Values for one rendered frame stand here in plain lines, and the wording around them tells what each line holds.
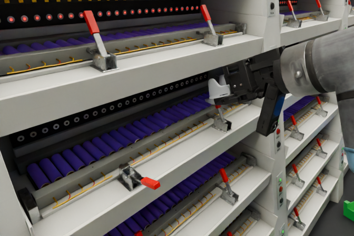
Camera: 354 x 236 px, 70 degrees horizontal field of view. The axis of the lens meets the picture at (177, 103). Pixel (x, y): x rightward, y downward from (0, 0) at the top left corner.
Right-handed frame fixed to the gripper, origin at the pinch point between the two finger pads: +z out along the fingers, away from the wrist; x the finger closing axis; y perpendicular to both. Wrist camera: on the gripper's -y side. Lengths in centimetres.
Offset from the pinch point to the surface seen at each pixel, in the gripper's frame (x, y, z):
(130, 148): 22.8, -2.1, 3.0
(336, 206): -84, -82, 16
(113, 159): 27.1, -2.5, 2.3
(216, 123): 0.9, -5.3, 0.1
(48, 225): 40.2, -6.4, 0.2
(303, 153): -62, -41, 14
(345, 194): -98, -82, 15
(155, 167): 21.0, -6.9, -0.5
